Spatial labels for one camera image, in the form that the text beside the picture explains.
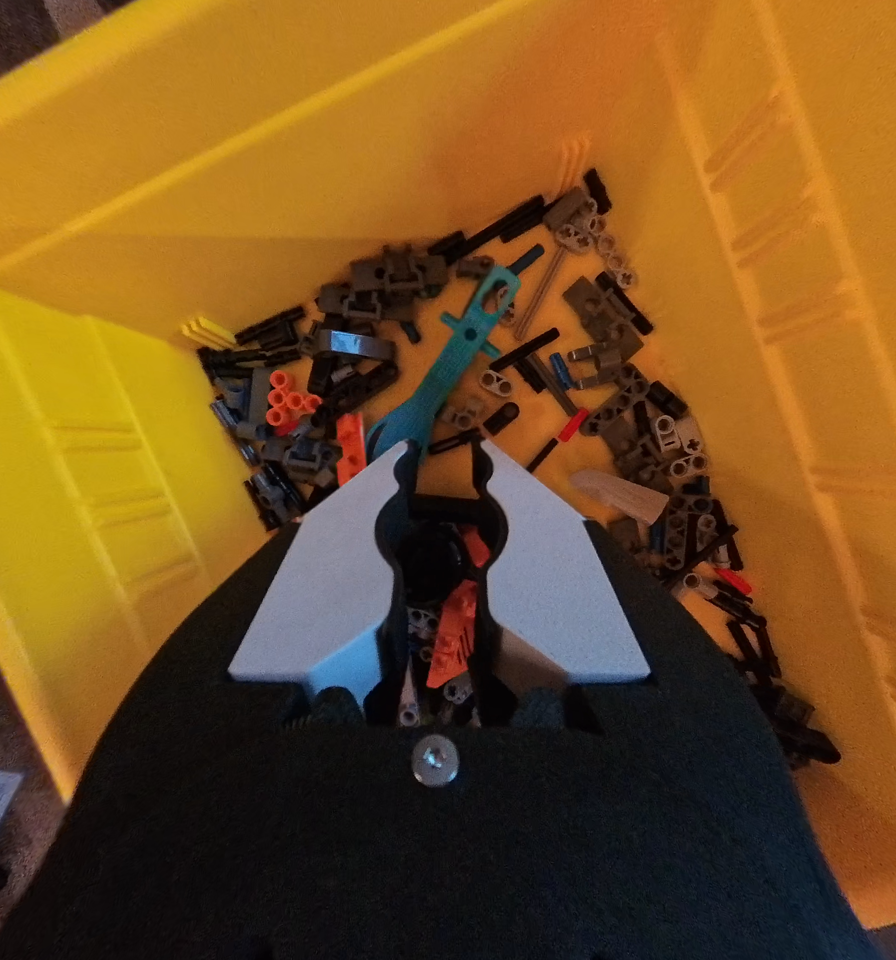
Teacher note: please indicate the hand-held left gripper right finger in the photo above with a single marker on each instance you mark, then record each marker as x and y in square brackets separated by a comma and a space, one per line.
[560, 600]

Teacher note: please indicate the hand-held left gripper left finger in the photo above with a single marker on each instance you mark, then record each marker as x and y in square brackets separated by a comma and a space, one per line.
[320, 600]

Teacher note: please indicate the pile of building bricks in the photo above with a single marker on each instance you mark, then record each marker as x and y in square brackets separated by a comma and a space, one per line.
[628, 405]

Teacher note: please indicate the yellow plastic bin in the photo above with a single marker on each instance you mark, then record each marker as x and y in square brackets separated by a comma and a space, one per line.
[418, 112]

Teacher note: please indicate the orange panel piece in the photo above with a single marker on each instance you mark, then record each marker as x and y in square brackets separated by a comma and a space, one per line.
[454, 637]

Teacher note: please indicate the white pointed panel piece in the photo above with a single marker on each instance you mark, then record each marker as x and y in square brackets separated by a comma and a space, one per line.
[624, 496]

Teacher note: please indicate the teal brick separator tool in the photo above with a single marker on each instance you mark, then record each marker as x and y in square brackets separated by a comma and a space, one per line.
[448, 367]

